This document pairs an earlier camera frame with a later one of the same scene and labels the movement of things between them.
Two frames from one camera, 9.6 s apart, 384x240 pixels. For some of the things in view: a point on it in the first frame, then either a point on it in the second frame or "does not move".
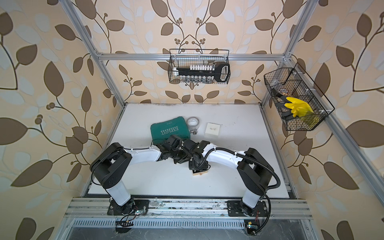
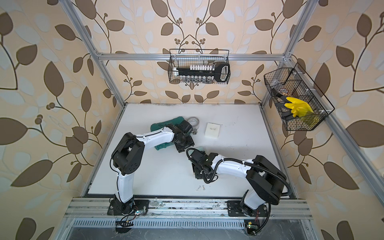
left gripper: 184,159 → 191,143
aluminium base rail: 167,208 does not move
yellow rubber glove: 299,108 does not move
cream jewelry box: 212,130 does not move
